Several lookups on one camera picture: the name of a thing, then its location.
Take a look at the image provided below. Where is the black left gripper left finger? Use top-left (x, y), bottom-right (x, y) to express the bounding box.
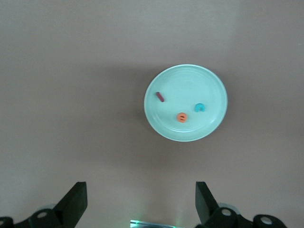
top-left (28, 181), bottom-right (88, 228)

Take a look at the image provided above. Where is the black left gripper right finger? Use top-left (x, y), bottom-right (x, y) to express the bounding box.
top-left (195, 181), bottom-right (247, 228)

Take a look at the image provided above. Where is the orange letter e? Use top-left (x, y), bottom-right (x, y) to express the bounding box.
top-left (177, 112), bottom-right (189, 124)

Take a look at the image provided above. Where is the green plate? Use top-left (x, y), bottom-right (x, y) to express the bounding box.
top-left (143, 64), bottom-right (228, 143)

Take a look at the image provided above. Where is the brown table cover sheet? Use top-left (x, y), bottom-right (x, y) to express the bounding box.
top-left (0, 0), bottom-right (304, 228)

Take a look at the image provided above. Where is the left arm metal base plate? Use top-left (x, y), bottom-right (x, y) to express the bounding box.
top-left (130, 219), bottom-right (178, 228)

